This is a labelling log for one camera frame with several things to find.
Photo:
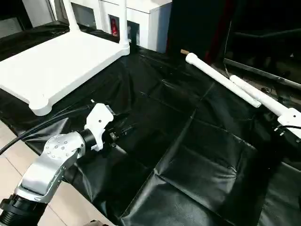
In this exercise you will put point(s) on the white plastic table top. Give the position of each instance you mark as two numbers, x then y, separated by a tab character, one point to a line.
61	66

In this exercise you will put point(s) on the white plastic table leg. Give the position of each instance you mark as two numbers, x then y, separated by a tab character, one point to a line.
123	23
71	16
263	96
221	77

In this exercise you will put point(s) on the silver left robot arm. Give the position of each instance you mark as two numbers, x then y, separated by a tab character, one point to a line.
51	160

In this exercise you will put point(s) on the black mat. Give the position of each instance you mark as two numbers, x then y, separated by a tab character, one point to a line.
197	155

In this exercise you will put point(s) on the small tan tag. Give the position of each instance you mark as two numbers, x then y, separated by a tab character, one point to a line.
185	52

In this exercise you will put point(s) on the white glass-door cabinet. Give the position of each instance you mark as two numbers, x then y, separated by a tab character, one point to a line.
150	23

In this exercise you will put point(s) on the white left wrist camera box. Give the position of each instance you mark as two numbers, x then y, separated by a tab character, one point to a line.
99	123

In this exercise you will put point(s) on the black metal rail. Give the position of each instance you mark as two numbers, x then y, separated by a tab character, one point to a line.
263	70

